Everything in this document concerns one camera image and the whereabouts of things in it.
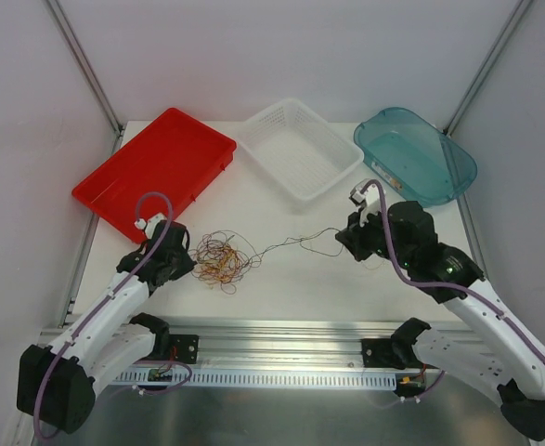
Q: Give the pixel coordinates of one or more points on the red plastic tray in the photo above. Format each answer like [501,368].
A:
[176,155]

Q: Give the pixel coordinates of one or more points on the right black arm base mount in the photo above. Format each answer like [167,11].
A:
[387,353]

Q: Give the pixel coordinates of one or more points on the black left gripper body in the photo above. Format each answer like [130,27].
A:
[179,262]

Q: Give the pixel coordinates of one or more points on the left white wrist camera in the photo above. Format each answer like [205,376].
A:
[149,223]

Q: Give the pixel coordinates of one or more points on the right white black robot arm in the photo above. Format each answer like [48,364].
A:
[514,376]

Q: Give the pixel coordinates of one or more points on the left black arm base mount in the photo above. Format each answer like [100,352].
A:
[175,347]

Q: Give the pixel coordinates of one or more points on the white slotted cable duct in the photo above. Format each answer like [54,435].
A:
[148,377]

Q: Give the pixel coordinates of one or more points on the right aluminium frame post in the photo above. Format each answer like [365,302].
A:
[489,63]

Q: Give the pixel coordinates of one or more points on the teal translucent plastic bin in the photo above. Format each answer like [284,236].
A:
[414,158]

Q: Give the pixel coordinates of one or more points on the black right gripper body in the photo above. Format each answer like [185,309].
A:
[356,237]

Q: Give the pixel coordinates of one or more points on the left aluminium frame post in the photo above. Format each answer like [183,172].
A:
[72,42]

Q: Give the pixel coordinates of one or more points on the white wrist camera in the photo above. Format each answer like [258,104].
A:
[149,223]
[366,198]

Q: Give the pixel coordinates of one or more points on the white perforated plastic basket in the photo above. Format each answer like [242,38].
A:
[297,151]

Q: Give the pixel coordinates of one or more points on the aluminium frame post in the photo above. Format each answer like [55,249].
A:
[72,42]
[489,63]

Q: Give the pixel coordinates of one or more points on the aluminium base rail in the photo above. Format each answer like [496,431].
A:
[280,345]

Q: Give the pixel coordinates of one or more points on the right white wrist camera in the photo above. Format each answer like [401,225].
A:
[366,198]

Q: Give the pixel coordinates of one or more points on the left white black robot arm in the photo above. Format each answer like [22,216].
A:
[59,384]

